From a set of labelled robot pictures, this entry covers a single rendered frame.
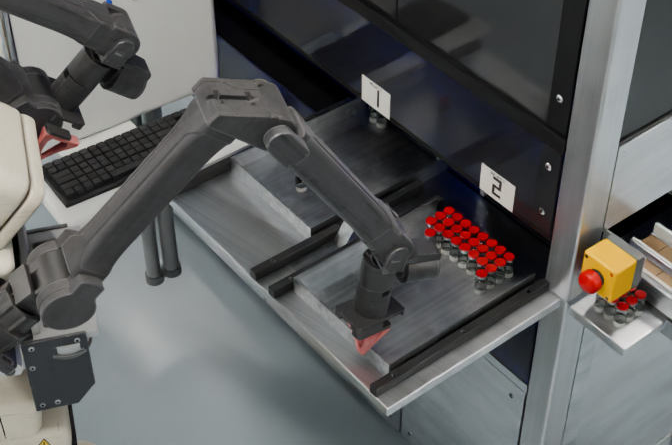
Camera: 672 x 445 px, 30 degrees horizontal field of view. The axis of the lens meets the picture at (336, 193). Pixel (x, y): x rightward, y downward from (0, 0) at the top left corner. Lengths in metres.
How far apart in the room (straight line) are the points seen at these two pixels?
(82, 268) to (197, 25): 1.10
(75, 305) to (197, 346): 1.61
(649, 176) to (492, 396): 0.64
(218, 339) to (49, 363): 1.38
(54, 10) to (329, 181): 0.51
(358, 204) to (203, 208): 0.65
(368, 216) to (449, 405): 0.99
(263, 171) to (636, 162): 0.75
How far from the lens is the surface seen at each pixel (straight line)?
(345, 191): 1.79
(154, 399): 3.25
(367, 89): 2.46
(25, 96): 2.06
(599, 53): 1.93
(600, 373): 2.56
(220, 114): 1.58
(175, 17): 2.69
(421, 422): 2.91
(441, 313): 2.21
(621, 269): 2.12
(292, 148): 1.64
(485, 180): 2.27
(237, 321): 3.40
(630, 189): 2.19
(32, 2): 1.95
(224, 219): 2.39
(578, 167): 2.07
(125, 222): 1.69
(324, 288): 2.24
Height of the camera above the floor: 2.49
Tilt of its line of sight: 41 degrees down
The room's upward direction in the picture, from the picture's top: straight up
